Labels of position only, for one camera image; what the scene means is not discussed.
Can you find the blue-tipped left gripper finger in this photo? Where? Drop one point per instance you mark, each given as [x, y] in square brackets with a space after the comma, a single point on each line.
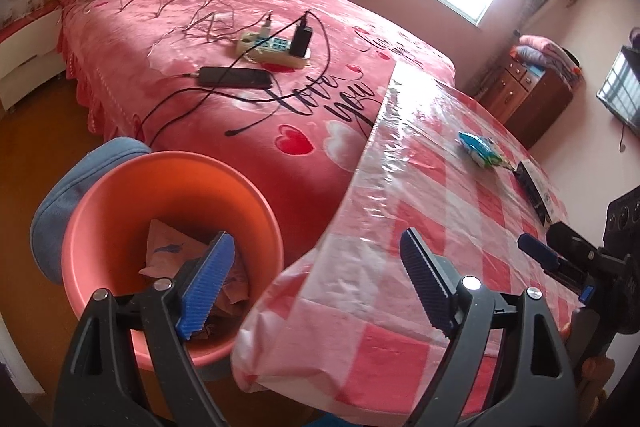
[563, 271]

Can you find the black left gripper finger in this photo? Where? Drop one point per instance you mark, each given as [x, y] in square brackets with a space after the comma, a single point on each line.
[571, 246]

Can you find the white blue carton box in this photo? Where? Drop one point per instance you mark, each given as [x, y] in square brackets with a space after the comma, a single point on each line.
[538, 192]

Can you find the green white snack bag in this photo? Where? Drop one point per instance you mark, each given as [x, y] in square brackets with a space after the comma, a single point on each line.
[483, 151]

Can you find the paper trash in bin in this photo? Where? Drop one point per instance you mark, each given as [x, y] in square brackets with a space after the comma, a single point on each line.
[168, 249]

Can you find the orange plastic trash bin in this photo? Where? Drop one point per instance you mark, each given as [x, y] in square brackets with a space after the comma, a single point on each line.
[145, 218]

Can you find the person's right hand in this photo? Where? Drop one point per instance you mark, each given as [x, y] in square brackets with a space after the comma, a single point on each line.
[592, 374]

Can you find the brown wooden cabinet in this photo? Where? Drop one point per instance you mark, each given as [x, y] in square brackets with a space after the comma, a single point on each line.
[526, 99]

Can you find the blue round stool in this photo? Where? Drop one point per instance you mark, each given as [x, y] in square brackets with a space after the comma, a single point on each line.
[52, 216]

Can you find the folded blankets on cabinet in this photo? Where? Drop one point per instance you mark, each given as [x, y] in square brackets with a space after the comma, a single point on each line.
[545, 53]

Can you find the red white checkered plastic cloth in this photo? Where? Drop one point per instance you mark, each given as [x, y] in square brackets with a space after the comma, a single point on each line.
[406, 295]

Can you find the black phone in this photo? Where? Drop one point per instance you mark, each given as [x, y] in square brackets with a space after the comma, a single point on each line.
[233, 78]

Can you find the white bedside nightstand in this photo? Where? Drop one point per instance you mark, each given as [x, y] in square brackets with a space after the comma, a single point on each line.
[29, 54]

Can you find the pink bed blanket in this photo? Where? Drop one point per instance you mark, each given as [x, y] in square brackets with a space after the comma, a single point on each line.
[284, 91]

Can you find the black charger plug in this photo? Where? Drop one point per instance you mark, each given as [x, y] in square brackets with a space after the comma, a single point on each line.
[300, 41]

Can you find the white power strip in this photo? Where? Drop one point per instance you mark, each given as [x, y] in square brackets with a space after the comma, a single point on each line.
[272, 50]

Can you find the black wall television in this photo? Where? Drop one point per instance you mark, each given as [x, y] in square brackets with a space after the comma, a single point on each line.
[620, 92]

